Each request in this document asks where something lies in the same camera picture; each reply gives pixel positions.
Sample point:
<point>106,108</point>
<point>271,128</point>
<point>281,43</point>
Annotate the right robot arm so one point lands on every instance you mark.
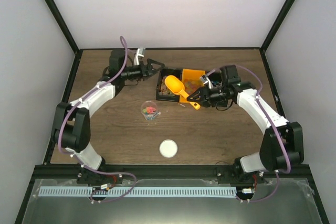
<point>282,144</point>

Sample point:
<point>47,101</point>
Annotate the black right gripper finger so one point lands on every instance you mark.
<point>198,102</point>
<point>201,92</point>

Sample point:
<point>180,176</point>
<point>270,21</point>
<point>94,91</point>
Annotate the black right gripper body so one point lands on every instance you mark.
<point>212,98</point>

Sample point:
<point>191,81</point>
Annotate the black bin with popsicle candies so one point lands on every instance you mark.
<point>163,91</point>

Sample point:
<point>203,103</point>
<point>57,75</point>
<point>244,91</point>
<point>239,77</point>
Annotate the orange plastic scoop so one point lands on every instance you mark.
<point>177,87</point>

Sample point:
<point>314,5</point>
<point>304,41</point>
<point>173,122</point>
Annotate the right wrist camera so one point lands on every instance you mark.
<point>206,81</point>

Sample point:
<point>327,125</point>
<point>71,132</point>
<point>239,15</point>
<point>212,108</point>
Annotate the clear plastic cup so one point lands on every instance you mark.
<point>149,110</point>

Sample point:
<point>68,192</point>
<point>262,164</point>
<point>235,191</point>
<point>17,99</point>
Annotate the white round lid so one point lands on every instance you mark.
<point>168,148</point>

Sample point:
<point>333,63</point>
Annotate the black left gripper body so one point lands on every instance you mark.
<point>143,74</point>

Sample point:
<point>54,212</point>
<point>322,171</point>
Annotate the black bin with lollipops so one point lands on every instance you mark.
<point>215,78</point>

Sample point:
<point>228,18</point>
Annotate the yellow bin with star candies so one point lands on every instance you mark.
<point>191,79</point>

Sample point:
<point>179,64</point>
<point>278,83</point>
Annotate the light blue slotted rail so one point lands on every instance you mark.
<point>79,191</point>

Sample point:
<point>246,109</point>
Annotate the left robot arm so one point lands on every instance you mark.
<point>71,129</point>

